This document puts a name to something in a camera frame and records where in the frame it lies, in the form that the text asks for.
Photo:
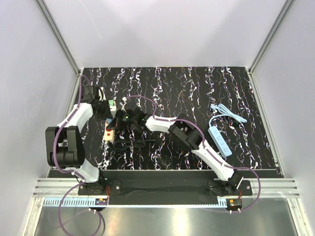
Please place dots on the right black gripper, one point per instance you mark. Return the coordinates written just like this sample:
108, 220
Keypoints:
119, 114

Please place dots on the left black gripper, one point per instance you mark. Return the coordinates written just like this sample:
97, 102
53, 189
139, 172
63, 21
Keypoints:
107, 114

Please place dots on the beige red power strip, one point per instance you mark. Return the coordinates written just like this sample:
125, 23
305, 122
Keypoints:
109, 134

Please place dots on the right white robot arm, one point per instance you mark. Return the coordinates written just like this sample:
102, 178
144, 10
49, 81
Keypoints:
186, 133

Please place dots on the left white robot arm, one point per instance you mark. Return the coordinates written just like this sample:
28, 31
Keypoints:
64, 146

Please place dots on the green usb charger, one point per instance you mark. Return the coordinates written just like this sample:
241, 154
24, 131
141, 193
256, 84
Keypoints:
112, 103

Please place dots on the light blue power strip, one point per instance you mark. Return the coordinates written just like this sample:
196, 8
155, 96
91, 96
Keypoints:
218, 139

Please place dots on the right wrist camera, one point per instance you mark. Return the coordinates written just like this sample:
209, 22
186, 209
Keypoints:
123, 101

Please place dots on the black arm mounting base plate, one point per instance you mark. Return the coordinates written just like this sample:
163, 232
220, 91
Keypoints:
148, 181

